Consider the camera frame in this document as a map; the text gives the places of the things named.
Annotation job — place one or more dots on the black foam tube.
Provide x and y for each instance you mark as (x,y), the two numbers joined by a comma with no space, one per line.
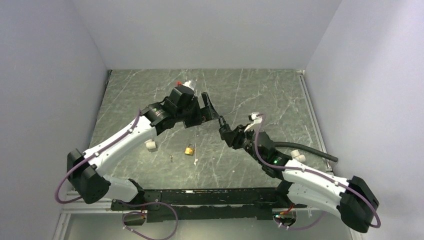
(297,146)

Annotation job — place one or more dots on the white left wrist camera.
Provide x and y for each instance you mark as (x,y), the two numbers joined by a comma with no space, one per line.
(190,84)

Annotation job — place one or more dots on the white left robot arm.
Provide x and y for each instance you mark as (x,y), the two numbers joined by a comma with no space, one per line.
(87,171)

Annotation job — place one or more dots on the white pipe elbow left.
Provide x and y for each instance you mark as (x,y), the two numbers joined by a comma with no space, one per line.
(151,145)

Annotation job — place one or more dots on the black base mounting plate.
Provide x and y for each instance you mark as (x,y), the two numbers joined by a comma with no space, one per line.
(260,203)

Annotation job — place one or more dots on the brass padlock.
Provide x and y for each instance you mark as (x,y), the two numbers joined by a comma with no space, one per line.
(189,150)

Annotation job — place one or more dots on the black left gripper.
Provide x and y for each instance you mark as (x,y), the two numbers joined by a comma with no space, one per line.
(208,114)

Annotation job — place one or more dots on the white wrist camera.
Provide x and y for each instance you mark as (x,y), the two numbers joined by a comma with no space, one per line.
(255,122)
(190,84)

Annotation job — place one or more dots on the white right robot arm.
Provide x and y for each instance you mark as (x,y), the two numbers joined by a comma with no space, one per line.
(351,200)

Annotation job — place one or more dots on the black padlock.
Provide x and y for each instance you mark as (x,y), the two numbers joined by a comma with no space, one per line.
(222,124)

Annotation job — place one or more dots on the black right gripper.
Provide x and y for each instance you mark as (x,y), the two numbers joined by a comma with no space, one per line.
(238,134)

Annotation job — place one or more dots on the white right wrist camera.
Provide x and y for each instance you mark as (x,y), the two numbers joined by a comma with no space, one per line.
(255,122)

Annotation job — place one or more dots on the white pipe elbow right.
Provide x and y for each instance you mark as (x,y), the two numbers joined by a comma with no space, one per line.
(296,155)

